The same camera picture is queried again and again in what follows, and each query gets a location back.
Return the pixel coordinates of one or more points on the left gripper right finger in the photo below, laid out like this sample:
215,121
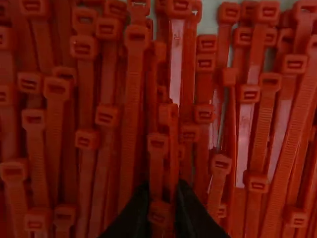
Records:
193,218

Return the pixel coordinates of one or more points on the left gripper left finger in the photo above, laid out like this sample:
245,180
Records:
135,218

